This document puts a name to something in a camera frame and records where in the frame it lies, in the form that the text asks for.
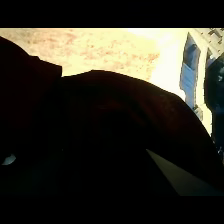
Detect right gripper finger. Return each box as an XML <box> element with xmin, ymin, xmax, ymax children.
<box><xmin>146</xmin><ymin>149</ymin><xmax>222</xmax><ymax>197</ymax></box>

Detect dark red garment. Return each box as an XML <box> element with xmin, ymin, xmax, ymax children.
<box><xmin>0</xmin><ymin>35</ymin><xmax>224</xmax><ymax>197</ymax></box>

